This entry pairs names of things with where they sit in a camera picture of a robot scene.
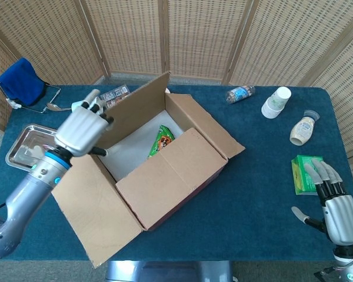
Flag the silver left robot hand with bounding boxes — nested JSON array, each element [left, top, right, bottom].
[[54, 89, 115, 158]]

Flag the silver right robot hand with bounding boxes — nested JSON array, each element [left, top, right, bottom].
[[291, 158, 353, 246]]

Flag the red cardboard box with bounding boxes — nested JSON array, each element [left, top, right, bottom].
[[51, 71, 247, 268]]

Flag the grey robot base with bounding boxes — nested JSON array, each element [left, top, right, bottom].
[[105, 260, 234, 282]]

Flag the green box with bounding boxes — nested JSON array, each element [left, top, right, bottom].
[[291, 155, 325, 196]]

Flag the brown snack package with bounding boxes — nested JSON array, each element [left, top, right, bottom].
[[99, 85, 133, 112]]

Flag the metal spoon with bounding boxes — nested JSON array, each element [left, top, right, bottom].
[[46, 102, 73, 112]]

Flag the stainless steel tray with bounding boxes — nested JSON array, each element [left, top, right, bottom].
[[5, 123, 59, 170]]

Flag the blue towel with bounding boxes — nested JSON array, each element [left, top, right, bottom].
[[0, 57, 46, 107]]

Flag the green orange snack bag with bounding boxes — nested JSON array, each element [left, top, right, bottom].
[[147, 124, 175, 159]]

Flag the dark blue table cloth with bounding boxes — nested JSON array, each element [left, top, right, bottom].
[[0, 85, 353, 262]]

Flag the squeeze mayonnaise bottle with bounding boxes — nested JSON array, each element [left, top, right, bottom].
[[289, 109, 321, 146]]

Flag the stacked white paper cups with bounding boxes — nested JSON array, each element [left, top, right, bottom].
[[261, 86, 292, 119]]

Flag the woven wooden folding screen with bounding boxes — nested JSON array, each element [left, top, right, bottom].
[[0, 0, 353, 212]]

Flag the clear plastic snack bottle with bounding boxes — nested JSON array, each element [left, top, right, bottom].
[[225, 85, 256, 105]]

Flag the metal wire rack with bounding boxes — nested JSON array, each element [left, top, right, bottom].
[[0, 82, 62, 114]]

